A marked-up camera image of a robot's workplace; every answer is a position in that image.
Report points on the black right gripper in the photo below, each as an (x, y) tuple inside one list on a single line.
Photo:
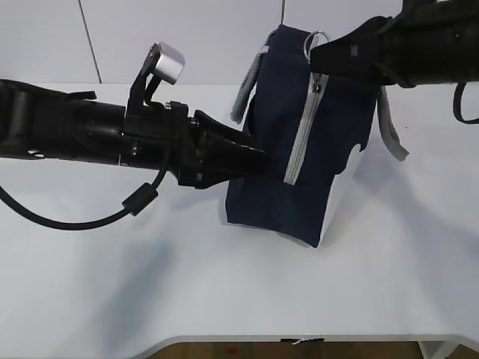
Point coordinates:
[(377, 50)]

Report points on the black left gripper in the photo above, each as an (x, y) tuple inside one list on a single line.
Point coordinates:
[(198, 150)]

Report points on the navy blue lunch bag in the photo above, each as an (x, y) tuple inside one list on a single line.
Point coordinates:
[(314, 127)]

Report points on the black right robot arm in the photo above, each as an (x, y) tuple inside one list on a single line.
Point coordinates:
[(427, 43)]

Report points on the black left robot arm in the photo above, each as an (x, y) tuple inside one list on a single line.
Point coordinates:
[(39, 123)]

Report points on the black tape on table edge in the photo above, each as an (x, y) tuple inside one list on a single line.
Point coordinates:
[(303, 332)]

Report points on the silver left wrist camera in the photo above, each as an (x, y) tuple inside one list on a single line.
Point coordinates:
[(169, 63)]

